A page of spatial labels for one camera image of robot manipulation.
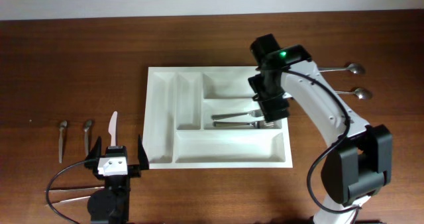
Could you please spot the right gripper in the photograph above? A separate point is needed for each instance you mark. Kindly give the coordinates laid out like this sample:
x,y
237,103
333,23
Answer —
x,y
268,106

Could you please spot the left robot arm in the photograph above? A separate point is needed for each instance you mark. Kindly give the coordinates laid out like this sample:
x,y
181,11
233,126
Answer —
x,y
111,203

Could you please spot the white plastic knife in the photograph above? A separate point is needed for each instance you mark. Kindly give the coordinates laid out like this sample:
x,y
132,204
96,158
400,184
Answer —
x,y
113,128

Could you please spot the right small steel teaspoon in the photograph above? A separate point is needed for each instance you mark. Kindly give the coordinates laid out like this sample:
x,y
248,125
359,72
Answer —
x,y
86,128

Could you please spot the steel tablespoon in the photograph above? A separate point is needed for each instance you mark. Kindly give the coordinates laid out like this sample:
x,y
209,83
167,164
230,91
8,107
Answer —
x,y
359,92
355,68

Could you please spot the white plastic cutlery tray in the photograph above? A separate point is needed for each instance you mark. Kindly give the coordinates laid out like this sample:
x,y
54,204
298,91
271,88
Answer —
x,y
178,130

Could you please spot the steel fork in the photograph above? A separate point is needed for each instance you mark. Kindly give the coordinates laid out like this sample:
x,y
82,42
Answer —
x,y
252,113
252,124

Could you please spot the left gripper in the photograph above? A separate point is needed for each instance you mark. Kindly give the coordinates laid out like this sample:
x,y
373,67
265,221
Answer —
x,y
134,170

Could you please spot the left small steel teaspoon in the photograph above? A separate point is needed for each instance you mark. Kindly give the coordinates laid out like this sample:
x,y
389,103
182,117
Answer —
x,y
62,126

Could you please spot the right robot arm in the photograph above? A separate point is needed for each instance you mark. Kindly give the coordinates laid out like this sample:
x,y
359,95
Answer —
x,y
357,162

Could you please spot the small steel teaspoon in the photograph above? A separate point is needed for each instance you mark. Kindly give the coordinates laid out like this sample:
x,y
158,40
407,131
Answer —
x,y
62,126
86,128

